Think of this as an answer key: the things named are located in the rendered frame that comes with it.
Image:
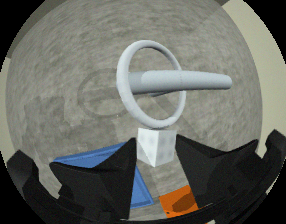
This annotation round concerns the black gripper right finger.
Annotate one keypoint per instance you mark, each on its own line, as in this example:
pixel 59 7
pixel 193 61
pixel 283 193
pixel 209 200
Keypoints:
pixel 207 168

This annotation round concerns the grey t-shaped metal stake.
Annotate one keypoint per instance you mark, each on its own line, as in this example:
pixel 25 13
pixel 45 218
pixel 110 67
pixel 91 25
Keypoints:
pixel 156 83

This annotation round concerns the light grey metal ring with square tab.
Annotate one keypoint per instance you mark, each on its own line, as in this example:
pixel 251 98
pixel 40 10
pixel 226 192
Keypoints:
pixel 156 146

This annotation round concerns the blue tray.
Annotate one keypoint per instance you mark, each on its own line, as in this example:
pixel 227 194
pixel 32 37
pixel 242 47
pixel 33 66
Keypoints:
pixel 140 194

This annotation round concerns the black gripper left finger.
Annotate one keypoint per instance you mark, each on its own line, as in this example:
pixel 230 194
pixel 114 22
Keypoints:
pixel 113 178

